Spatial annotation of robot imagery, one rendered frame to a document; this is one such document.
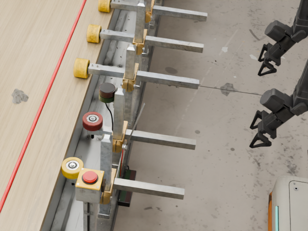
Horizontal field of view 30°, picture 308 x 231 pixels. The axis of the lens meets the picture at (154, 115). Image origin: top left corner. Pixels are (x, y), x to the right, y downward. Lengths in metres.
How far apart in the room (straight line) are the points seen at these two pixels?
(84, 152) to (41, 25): 0.64
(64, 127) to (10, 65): 0.44
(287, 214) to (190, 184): 0.63
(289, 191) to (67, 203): 1.18
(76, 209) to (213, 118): 1.54
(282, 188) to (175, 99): 1.07
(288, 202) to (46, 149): 1.31
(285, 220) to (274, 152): 0.76
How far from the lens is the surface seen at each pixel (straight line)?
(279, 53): 2.39
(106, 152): 1.93
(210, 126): 3.58
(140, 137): 2.27
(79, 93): 2.38
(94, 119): 2.26
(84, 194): 1.66
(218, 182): 3.29
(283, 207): 2.91
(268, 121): 2.06
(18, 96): 2.36
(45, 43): 2.65
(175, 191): 2.11
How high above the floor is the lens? 2.50
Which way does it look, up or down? 44 degrees down
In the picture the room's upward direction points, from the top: 6 degrees clockwise
